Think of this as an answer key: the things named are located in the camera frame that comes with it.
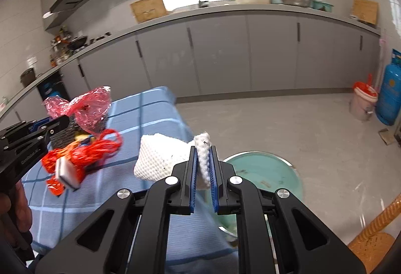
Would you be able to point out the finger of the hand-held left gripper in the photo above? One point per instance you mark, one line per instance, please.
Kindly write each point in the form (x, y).
(47, 131)
(22, 128)

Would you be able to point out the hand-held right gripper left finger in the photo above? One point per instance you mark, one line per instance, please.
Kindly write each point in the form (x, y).
(193, 181)

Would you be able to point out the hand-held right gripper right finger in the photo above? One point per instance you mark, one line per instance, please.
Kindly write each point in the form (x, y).
(214, 181)

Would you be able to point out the black mesh sleeve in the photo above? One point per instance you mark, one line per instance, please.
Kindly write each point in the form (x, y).
(64, 137)

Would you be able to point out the yellow sponge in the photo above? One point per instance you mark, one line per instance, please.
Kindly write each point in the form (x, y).
(80, 136)

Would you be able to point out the white foam net sleeve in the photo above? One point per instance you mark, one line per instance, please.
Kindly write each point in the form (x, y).
(159, 155)

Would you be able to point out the white grey sponge block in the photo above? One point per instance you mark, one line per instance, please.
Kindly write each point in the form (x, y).
(65, 172)

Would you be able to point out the red mesh net bag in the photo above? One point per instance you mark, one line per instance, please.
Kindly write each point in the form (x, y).
(91, 153)

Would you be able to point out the red plastic bag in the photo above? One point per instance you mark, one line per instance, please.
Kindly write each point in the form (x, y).
(91, 108)

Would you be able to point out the green round basin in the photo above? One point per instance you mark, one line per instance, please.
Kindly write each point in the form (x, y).
(266, 173)

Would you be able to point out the person's left hand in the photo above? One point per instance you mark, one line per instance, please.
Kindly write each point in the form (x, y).
(18, 209)

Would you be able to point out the blue gas cylinder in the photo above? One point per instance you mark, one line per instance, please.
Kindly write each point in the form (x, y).
(50, 90)
(388, 89)

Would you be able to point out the black pot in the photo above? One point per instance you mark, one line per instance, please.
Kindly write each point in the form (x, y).
(27, 78)

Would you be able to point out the blue checked tablecloth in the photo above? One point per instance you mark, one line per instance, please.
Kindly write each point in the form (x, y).
(150, 117)

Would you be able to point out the spice rack with bottles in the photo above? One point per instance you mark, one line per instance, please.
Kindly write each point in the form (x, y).
(59, 48)

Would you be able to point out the black wok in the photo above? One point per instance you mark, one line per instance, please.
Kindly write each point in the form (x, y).
(77, 42)

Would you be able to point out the dark stove burners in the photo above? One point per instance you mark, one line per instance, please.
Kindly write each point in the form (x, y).
(100, 36)

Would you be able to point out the grey kitchen counter cabinets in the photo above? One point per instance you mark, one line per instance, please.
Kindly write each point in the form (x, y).
(219, 51)

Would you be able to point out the large wooden cutting board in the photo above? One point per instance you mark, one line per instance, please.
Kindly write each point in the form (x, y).
(148, 9)

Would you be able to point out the white bucket with red liner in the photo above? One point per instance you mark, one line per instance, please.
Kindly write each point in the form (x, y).
(360, 108)

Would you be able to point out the cardboard scrap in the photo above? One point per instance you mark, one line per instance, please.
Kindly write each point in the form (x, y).
(386, 136)

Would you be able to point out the metal bowl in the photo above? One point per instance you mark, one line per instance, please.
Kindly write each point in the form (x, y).
(296, 1)

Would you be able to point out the teal plastic tray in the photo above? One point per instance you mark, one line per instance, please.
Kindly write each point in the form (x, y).
(323, 6)

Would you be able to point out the small wooden cutting board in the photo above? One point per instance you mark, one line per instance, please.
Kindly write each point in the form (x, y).
(365, 10)

